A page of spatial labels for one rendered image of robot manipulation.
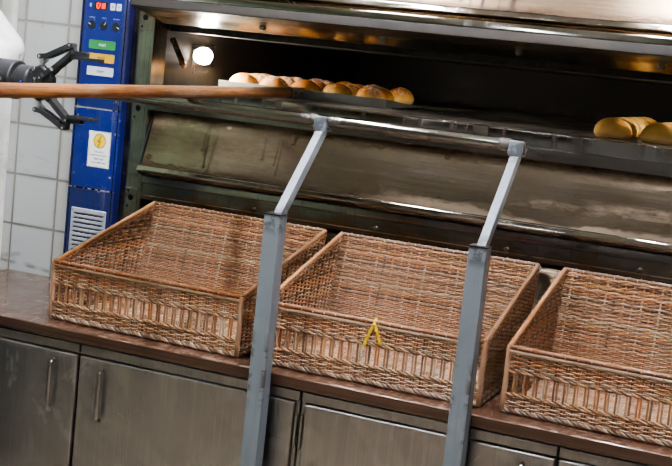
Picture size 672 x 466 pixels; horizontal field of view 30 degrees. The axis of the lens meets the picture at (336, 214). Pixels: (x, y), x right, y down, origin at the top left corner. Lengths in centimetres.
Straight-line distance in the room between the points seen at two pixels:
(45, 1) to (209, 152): 70
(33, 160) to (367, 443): 152
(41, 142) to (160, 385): 106
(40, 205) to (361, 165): 104
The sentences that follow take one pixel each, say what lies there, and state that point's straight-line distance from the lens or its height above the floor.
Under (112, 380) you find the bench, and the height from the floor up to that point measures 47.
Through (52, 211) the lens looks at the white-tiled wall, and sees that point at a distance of 385.
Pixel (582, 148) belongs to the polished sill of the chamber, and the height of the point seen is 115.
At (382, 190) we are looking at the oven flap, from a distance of 334.
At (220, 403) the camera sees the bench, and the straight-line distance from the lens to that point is 301.
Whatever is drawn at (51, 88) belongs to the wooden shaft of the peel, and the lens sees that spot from 263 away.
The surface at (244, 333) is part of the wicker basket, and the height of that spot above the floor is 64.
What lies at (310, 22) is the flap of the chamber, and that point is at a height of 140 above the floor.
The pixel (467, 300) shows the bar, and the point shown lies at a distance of 268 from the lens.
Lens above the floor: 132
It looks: 7 degrees down
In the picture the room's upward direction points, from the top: 6 degrees clockwise
